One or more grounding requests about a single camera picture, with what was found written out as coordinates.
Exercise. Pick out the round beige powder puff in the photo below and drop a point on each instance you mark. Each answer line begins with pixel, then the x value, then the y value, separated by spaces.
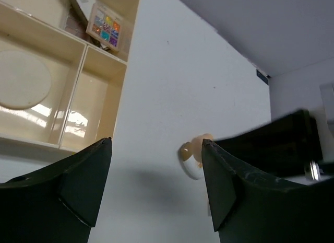
pixel 25 80

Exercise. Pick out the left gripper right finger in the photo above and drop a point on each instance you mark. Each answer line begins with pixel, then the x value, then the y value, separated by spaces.
pixel 250 205

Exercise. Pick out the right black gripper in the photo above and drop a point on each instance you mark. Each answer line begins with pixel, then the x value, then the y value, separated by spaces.
pixel 282 147

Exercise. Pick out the small colourful eyeshadow palette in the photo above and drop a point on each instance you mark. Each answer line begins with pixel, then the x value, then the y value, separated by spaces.
pixel 105 26

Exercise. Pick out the right blue table sticker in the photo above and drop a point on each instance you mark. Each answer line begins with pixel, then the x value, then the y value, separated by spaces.
pixel 262 77

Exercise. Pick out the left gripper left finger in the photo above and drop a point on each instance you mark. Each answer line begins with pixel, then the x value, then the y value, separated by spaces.
pixel 59 202

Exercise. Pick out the wooden divided organizer box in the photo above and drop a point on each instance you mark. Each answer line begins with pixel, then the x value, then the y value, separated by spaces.
pixel 87 79

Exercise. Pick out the white bottle gold cap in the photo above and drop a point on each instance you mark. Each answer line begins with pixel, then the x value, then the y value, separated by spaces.
pixel 188 163

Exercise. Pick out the beige makeup sponge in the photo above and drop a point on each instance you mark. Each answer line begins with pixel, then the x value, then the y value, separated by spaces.
pixel 197 145

